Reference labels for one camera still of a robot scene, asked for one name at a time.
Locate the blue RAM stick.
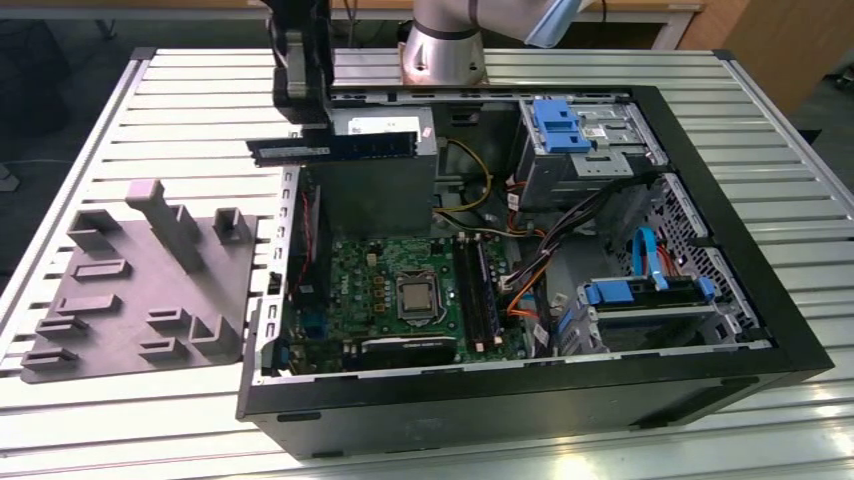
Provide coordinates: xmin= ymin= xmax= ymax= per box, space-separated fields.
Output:
xmin=244 ymin=130 xmax=419 ymax=167

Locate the black RAM slot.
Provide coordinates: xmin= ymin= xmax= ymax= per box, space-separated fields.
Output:
xmin=452 ymin=234 xmax=471 ymax=351

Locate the grey power supply unit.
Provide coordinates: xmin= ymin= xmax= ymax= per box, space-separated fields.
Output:
xmin=303 ymin=108 xmax=441 ymax=239

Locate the blue drive bay latch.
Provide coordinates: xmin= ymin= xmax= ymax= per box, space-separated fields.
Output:
xmin=532 ymin=99 xmax=595 ymax=155

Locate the green motherboard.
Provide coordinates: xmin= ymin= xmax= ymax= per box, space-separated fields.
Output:
xmin=285 ymin=234 xmax=535 ymax=374

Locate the metal drive cage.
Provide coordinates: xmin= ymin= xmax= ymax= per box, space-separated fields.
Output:
xmin=519 ymin=97 xmax=668 ymax=211

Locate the silver CPU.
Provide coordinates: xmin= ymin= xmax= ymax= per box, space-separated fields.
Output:
xmin=397 ymin=279 xmax=439 ymax=315

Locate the grey plastic parts rack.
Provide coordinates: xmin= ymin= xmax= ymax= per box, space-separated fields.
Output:
xmin=17 ymin=179 xmax=261 ymax=385

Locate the metal CPU socket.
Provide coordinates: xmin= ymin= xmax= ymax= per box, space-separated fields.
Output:
xmin=391 ymin=269 xmax=447 ymax=329

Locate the black graphics card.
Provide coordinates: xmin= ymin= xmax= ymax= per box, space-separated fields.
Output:
xmin=343 ymin=335 xmax=461 ymax=371

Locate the hard disk in blue carrier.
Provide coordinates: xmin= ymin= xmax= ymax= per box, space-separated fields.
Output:
xmin=576 ymin=277 xmax=719 ymax=314

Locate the black PC case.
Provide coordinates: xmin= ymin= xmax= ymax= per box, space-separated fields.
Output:
xmin=233 ymin=84 xmax=836 ymax=459

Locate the wooden cabinet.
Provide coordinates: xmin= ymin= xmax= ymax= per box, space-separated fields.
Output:
xmin=679 ymin=0 xmax=854 ymax=121

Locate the yellow and black power wire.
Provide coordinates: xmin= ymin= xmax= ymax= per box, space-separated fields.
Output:
xmin=432 ymin=139 xmax=495 ymax=221

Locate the black wire bundle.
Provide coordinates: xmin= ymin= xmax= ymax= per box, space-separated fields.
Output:
xmin=532 ymin=179 xmax=652 ymax=256

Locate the orange wire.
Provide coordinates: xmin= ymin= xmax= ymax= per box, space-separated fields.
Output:
xmin=506 ymin=279 xmax=552 ymax=321

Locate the blue flat data wire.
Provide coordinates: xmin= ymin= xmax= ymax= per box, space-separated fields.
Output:
xmin=630 ymin=227 xmax=672 ymax=291

